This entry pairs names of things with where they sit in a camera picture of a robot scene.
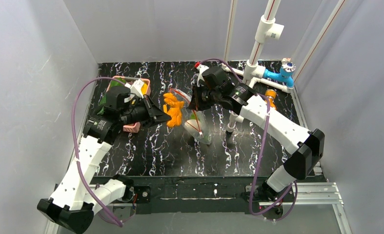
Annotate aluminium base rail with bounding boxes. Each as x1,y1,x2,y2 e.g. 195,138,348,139
48,182,352,234

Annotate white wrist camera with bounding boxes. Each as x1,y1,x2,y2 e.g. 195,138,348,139
195,62,209,87
125,78,147,98

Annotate pink plastic basket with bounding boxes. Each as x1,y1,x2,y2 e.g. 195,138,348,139
106,76,151,134

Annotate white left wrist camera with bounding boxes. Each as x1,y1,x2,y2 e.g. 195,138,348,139
125,78,147,98

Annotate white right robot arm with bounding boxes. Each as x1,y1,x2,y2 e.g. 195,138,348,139
188,64,325,195

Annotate green cucumber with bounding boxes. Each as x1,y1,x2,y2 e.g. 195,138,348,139
97,77,126,116

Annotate orange ginger root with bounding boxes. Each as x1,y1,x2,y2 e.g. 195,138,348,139
163,93,184,128

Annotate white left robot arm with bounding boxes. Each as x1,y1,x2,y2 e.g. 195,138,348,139
37,86,171,234

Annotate yellow banana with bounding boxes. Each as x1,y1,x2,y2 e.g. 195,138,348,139
141,84,148,95

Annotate orange plastic faucet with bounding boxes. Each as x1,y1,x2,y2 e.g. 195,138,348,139
265,89,277,110

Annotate white pvc pipe frame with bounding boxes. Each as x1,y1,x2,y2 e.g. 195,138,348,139
221,0,346,133

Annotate clear zip top bag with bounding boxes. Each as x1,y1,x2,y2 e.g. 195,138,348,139
169,88,212,145

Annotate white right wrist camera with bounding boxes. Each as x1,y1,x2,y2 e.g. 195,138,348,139
195,62,209,87

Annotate white radish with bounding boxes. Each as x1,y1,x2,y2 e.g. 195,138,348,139
183,119,201,136

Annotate blue plastic faucet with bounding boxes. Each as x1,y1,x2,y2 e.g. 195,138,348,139
263,61,296,88

